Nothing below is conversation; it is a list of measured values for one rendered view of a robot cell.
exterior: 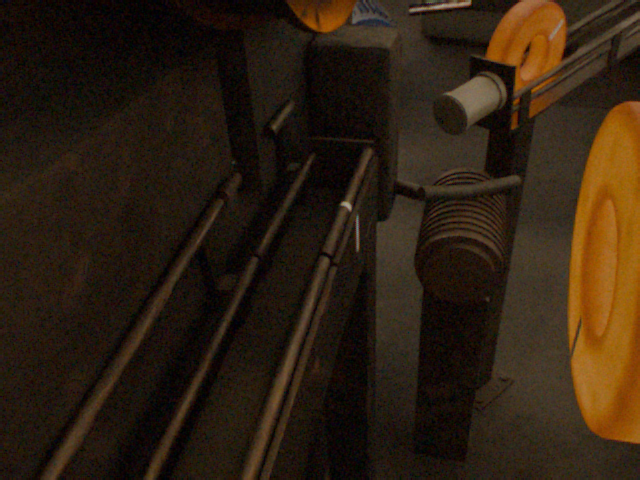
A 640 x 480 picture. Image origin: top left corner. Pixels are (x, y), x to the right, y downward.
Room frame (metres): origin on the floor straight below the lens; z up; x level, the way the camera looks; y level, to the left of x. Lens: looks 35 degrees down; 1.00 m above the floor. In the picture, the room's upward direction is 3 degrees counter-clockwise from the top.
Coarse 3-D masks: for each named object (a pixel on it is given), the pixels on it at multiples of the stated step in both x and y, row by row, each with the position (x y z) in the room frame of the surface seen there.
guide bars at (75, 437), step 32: (288, 160) 0.56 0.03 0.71; (224, 192) 0.41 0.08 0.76; (288, 192) 0.50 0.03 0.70; (192, 256) 0.34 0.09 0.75; (256, 256) 0.40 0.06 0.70; (160, 288) 0.30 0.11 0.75; (224, 288) 0.37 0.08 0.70; (224, 320) 0.33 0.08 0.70; (128, 352) 0.25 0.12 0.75; (96, 384) 0.23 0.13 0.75; (192, 384) 0.28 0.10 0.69; (96, 416) 0.21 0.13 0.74; (64, 448) 0.19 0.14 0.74; (160, 448) 0.23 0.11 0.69
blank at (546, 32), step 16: (528, 0) 0.86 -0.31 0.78; (512, 16) 0.83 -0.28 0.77; (528, 16) 0.82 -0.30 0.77; (544, 16) 0.85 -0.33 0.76; (560, 16) 0.87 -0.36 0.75; (496, 32) 0.83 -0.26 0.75; (512, 32) 0.81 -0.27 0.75; (528, 32) 0.83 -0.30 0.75; (544, 32) 0.85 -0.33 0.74; (560, 32) 0.88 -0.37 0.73; (496, 48) 0.81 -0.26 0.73; (512, 48) 0.81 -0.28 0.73; (544, 48) 0.87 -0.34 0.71; (560, 48) 0.88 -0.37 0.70; (528, 64) 0.88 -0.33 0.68; (544, 64) 0.86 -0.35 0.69; (528, 80) 0.84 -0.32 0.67
